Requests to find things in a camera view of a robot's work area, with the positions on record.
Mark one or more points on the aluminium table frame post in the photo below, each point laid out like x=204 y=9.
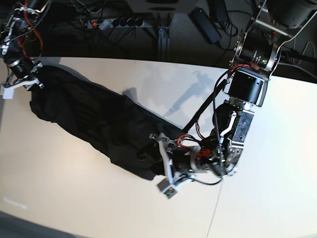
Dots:
x=163 y=21

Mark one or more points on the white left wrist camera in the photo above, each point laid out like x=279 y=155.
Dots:
x=167 y=188

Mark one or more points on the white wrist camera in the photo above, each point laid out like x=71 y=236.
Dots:
x=6 y=92
x=167 y=188

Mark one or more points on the dark grey T-shirt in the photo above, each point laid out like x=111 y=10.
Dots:
x=112 y=123

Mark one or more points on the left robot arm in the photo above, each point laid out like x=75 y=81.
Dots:
x=226 y=115

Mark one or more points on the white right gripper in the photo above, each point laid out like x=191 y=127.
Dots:
x=23 y=73

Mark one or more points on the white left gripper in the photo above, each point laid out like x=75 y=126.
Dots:
x=182 y=159

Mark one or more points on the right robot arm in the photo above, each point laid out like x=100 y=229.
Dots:
x=24 y=18

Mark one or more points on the black power brick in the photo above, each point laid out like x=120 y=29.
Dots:
x=204 y=25
x=218 y=11

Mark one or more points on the grey power strip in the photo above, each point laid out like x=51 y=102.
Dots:
x=123 y=22

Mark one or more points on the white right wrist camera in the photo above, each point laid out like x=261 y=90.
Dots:
x=6 y=92

